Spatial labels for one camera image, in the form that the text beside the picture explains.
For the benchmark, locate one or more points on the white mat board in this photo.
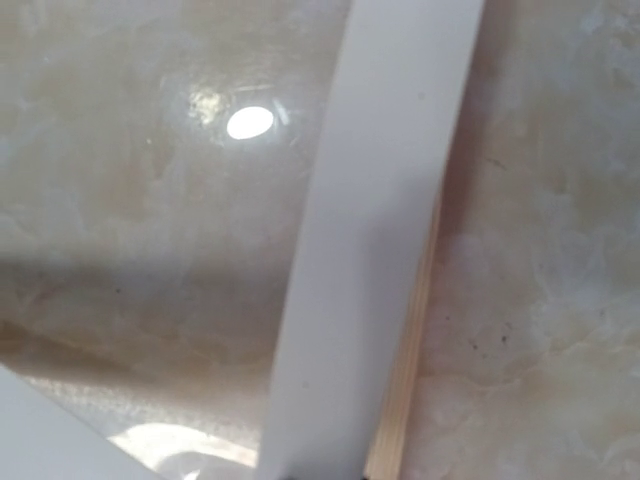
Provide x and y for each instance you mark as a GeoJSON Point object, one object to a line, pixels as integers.
{"type": "Point", "coordinates": [213, 214]}

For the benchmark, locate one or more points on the wooden picture frame pink edge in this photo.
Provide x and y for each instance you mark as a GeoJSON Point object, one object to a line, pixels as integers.
{"type": "Point", "coordinates": [387, 448]}

